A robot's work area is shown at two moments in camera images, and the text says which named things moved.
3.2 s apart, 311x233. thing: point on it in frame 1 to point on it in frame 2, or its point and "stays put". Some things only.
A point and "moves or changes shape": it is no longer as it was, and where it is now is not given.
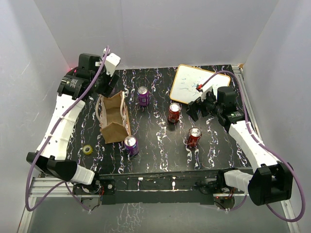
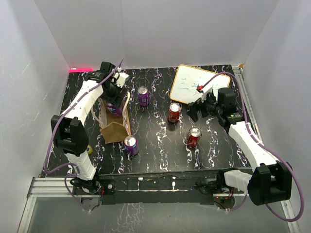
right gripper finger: [193, 107] stays put
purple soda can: [114, 91] moves or changes shape
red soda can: [174, 113] stays put
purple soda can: [143, 96] stays put
